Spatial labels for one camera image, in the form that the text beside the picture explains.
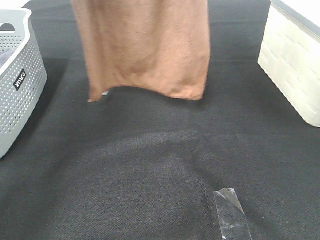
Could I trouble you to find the blue-grey towel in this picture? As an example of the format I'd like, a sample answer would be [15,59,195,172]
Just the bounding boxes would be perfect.
[0,48,15,70]

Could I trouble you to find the brown towel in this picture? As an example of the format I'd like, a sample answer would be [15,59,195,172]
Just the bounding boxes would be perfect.
[71,0,211,102]

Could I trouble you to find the white plastic storage box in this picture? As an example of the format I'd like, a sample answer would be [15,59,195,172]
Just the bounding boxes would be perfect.
[258,0,320,127]

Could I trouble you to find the grey perforated laundry basket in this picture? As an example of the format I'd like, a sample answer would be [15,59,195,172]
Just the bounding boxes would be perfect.
[0,8,48,157]

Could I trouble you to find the clear tape strip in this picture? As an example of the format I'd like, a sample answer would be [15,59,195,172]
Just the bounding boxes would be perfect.
[214,188,252,240]

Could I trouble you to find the black table cloth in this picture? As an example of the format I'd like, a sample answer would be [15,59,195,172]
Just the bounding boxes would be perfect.
[0,0,320,240]

